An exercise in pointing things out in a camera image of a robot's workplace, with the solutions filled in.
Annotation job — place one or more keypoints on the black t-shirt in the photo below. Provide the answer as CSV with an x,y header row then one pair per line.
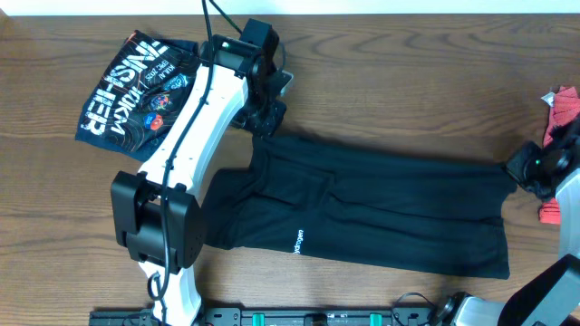
x,y
353,205

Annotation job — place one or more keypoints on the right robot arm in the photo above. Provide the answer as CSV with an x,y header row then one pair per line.
x,y
550,297

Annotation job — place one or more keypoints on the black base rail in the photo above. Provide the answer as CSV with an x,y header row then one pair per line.
x,y
413,316

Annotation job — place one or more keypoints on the red t-shirt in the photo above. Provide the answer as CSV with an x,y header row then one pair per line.
x,y
563,108

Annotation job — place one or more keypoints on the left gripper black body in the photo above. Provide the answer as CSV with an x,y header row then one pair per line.
x,y
265,119

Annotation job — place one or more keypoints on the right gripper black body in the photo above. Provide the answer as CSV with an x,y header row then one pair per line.
x,y
528,167

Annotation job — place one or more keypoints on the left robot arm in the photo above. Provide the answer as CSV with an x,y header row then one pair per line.
x,y
156,214

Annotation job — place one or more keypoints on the navy printed folded t-shirt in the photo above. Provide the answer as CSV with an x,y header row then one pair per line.
x,y
139,96

